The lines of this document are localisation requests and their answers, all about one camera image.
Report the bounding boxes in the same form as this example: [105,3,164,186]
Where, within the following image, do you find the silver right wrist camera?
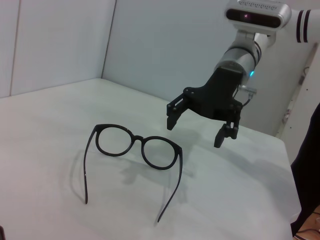
[224,0,293,36]

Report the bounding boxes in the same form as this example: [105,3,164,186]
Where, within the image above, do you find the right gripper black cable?
[233,84,258,111]

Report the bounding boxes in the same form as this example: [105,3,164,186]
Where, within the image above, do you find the black round-frame glasses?
[83,123,183,223]

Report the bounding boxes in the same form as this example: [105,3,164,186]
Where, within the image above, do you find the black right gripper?
[166,66,243,149]

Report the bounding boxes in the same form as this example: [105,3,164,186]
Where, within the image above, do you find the person in black clothing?
[290,99,320,237]

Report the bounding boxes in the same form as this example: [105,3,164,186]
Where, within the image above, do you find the white side panel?
[274,41,320,138]

